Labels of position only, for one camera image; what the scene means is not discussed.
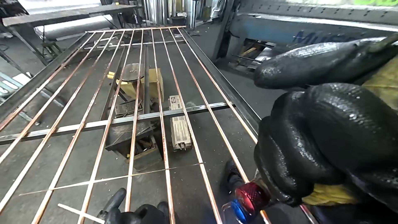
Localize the person's legs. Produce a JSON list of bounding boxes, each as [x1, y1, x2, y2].
[[222, 159, 246, 200]]

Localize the large silver roll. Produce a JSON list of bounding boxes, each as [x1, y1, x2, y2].
[[34, 14, 114, 41]]

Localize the wide grey metal crossbar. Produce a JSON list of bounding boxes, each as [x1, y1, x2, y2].
[[0, 102, 236, 146]]

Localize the dark steel table frame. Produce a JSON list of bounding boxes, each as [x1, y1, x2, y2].
[[0, 28, 262, 137]]

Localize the large blue-grey machine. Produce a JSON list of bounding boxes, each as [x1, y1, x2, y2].
[[213, 0, 398, 77]]

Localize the torch with red blue knobs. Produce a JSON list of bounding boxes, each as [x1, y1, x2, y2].
[[222, 169, 272, 224]]

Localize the long thin golden rod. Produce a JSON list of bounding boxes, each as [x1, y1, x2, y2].
[[19, 162, 205, 196]]

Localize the person's left hand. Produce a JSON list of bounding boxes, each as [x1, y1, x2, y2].
[[97, 187, 178, 224]]

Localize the beige ribbed long case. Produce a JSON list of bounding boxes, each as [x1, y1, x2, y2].
[[169, 95, 193, 151]]

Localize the pale thin brazing rod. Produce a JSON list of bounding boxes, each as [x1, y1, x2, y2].
[[58, 203, 106, 224]]

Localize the row of copper pipes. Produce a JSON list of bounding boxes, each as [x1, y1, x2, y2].
[[0, 28, 272, 224]]

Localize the narrow grey metal crossbar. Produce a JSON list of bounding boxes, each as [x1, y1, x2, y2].
[[83, 40, 185, 50]]

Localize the long grey workbench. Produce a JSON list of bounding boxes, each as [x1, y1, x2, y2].
[[2, 4, 142, 66]]

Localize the person's right hand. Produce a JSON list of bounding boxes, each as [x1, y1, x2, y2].
[[254, 32, 398, 215]]

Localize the dark metal tool stand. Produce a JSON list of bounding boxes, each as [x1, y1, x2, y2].
[[105, 100, 164, 171]]

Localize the light grey slatted object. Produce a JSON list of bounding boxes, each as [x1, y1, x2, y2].
[[0, 71, 32, 101]]

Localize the bundle of metal profiles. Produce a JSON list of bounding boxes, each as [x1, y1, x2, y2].
[[143, 0, 226, 29]]

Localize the brown cardboard box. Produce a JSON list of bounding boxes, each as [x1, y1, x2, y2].
[[116, 68, 164, 102]]

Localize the round-topped metal stool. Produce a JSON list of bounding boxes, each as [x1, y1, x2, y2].
[[121, 63, 145, 103]]

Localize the copper header pipe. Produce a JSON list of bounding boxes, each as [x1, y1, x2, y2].
[[85, 26, 186, 33]]

